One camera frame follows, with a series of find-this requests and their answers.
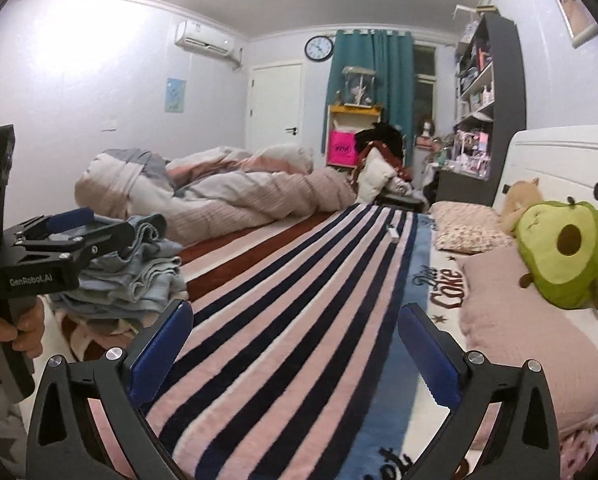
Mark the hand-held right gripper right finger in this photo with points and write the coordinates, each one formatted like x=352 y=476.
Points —
x=429 y=360

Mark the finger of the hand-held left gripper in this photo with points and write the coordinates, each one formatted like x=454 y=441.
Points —
x=71 y=220
x=124 y=235

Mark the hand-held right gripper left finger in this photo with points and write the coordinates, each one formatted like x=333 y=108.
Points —
x=161 y=350

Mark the blue pants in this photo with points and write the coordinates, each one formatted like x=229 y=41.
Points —
x=134 y=280

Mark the person's left hand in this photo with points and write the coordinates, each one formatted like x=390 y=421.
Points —
x=31 y=325

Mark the pink knitted blanket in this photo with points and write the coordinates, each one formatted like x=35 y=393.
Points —
x=519 y=330

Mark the pink and grey duvet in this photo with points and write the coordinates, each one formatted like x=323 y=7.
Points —
x=239 y=195

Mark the striped printed blanket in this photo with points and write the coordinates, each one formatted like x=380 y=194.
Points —
x=289 y=340

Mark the small white box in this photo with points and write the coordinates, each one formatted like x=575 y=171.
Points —
x=393 y=233

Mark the floral pillow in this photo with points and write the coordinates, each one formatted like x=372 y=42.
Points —
x=464 y=230

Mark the green avocado plush toy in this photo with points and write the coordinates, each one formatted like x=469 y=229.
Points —
x=544 y=270

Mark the black chair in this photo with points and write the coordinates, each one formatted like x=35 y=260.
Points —
x=404 y=201

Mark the printed white bed sheet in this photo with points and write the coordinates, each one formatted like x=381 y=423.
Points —
x=579 y=450

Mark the orange plush toy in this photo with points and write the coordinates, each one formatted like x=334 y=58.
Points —
x=519 y=197

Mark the white door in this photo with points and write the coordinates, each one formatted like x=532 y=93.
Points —
x=274 y=105

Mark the white air conditioner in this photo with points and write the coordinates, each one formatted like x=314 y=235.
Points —
x=204 y=40

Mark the pink bag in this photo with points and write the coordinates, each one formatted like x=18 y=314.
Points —
x=342 y=149

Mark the black garment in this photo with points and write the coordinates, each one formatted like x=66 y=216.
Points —
x=379 y=135

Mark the yellow shelf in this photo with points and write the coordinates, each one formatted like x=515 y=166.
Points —
x=354 y=110

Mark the dark bookshelf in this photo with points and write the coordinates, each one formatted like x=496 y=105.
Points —
x=504 y=110

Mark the window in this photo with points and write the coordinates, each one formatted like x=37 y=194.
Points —
x=424 y=85

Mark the teal curtain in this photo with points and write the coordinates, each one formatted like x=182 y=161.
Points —
x=394 y=85

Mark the clear figure display box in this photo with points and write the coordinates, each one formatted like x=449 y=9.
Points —
x=359 y=87

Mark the blue wall poster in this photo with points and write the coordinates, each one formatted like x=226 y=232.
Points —
x=175 y=95

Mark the round wall clock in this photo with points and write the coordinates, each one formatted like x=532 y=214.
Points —
x=319 y=49

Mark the framed wall picture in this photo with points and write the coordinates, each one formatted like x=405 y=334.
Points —
x=576 y=12

